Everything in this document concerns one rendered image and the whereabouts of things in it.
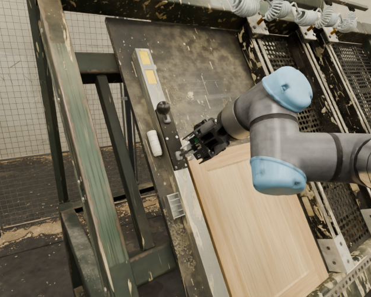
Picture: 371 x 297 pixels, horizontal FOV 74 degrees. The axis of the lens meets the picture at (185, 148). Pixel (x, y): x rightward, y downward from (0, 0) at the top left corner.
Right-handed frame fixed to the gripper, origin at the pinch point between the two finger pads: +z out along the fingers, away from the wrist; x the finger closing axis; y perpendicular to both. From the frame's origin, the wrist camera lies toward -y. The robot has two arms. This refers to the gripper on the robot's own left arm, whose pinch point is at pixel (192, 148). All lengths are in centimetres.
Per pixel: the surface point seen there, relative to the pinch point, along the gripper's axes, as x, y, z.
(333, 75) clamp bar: 14, -115, 9
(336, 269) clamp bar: 70, -29, 9
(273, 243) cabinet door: 43.6, -13.4, 11.3
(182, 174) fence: 5.0, 1.9, 9.0
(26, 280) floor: 16, 65, 204
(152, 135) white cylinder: -9.8, 2.3, 10.3
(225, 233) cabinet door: 28.2, 0.3, 11.0
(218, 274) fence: 33.4, 11.3, 9.0
